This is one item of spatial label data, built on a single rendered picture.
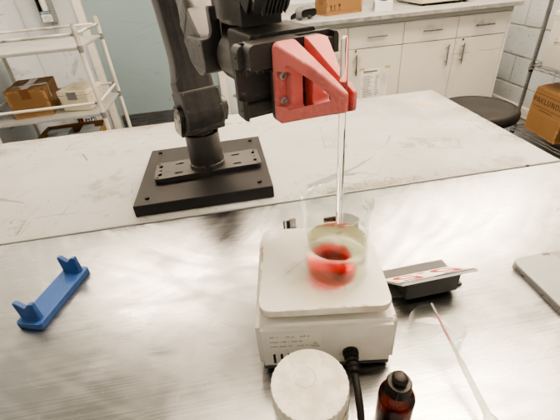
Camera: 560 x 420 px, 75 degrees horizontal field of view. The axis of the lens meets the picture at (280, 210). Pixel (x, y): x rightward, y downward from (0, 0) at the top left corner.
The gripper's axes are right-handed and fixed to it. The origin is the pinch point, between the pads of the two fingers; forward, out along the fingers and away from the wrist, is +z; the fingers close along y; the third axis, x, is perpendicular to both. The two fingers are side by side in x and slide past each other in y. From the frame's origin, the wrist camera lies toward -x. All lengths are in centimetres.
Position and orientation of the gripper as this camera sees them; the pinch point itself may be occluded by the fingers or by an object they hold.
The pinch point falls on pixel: (344, 99)
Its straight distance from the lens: 28.9
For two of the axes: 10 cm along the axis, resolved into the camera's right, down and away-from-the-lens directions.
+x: 0.6, 8.1, 5.8
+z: 4.8, 4.9, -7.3
